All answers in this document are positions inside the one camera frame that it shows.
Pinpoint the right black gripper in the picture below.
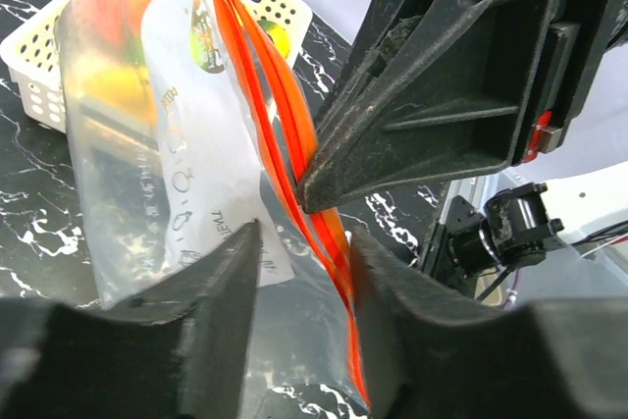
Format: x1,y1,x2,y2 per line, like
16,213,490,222
511,0,627,166

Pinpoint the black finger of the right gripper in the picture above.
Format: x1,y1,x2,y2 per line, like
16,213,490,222
298,0,561,213

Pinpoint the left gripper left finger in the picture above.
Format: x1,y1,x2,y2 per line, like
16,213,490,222
1,221,261,418

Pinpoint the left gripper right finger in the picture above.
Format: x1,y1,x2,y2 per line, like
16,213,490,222
349,230,627,418

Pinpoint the orange fruit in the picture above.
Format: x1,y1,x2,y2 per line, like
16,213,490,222
64,66,157,130

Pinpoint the white plastic basket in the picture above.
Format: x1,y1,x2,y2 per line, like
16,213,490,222
0,0,315,135

